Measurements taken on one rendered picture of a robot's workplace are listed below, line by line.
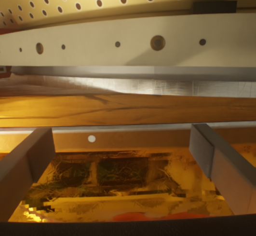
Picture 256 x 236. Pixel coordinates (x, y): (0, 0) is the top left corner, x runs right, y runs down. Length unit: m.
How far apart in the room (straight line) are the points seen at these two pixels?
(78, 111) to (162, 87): 0.12
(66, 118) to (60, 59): 0.08
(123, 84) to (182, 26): 0.11
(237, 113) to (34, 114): 0.29
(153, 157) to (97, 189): 0.09
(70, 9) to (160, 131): 0.21
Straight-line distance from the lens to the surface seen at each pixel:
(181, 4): 0.24
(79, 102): 0.26
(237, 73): 0.26
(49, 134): 0.17
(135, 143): 0.28
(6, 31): 0.39
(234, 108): 0.30
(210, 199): 0.32
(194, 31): 0.19
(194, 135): 0.16
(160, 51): 0.19
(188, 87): 0.24
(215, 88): 0.24
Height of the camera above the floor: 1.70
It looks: 17 degrees up
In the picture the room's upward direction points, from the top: 179 degrees clockwise
